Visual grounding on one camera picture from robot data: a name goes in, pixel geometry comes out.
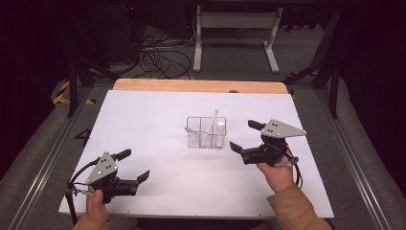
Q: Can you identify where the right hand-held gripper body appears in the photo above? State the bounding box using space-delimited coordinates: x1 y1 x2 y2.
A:
240 118 308 168

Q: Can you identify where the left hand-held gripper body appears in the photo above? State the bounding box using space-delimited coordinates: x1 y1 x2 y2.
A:
83 151 141 205

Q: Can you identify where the long white pen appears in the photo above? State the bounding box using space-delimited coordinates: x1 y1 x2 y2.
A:
199 109 220 148

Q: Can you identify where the clear plastic pen organizer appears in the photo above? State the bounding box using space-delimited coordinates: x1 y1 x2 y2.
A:
185 115 228 150

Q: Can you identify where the person's right hand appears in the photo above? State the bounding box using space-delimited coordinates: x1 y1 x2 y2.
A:
255 146 297 194

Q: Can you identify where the person's left hand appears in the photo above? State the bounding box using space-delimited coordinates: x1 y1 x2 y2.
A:
85 188 111 223

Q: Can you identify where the black metal stand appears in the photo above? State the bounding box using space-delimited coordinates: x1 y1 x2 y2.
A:
65 56 120 118
282 9 342 120

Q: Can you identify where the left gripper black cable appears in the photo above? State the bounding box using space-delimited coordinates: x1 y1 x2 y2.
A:
64 157 101 226

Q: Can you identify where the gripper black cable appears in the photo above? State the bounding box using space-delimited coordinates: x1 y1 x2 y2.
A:
64 157 101 226
281 152 305 190

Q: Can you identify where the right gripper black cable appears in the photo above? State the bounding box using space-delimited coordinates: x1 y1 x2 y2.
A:
281 152 305 190

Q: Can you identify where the grey metal floor rail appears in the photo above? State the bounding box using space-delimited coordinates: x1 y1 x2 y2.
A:
8 85 94 230
314 89 393 230

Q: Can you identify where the tangle of black floor cables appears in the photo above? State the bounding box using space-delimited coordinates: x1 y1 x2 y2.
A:
139 32 193 81

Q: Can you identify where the white metal stand frame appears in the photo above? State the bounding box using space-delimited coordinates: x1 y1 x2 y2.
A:
192 4 284 75

